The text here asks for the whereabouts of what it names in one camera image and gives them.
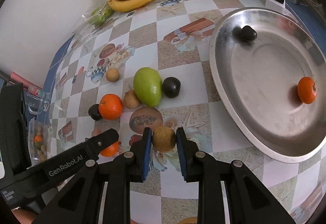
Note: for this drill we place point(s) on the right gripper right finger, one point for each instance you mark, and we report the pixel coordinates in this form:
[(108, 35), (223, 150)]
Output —
[(202, 168)]

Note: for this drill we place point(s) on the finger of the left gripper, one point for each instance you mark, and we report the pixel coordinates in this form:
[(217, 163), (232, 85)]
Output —
[(101, 141)]

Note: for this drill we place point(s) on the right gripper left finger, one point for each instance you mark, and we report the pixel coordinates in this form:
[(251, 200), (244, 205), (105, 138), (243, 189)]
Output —
[(130, 166)]

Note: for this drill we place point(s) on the orange tangerine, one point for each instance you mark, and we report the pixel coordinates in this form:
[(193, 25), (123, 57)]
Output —
[(110, 107), (110, 150), (306, 90)]

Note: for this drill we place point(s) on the dark plum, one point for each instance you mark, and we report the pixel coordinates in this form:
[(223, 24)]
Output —
[(248, 34), (171, 87), (94, 112)]

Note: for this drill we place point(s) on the brown round fruit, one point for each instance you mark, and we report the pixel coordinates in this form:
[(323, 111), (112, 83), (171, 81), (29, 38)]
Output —
[(130, 100), (164, 139)]

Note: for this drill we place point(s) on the small brown fruit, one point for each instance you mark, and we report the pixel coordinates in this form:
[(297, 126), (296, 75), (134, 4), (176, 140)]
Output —
[(112, 75)]

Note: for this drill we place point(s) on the clear plastic fruit container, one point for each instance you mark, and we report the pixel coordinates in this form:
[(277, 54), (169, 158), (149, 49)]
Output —
[(39, 141)]

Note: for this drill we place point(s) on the brown round fruit by mango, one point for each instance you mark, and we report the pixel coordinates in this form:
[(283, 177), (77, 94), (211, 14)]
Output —
[(130, 100)]

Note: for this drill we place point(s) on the clear glass mug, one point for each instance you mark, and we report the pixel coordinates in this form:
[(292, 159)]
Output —
[(37, 100)]

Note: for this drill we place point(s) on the pink rolled object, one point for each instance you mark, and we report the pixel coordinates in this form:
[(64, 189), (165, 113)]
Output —
[(26, 84)]

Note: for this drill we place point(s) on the silver metal plate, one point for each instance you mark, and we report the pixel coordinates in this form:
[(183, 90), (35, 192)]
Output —
[(257, 82)]

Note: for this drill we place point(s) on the clear box of green fruit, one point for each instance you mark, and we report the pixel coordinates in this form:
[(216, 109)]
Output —
[(97, 16)]

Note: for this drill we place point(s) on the orange tangerine on plate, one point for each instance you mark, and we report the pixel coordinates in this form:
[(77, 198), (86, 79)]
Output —
[(306, 90)]

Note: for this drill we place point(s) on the dark plum on plate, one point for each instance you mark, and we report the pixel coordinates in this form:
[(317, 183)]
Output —
[(248, 34)]

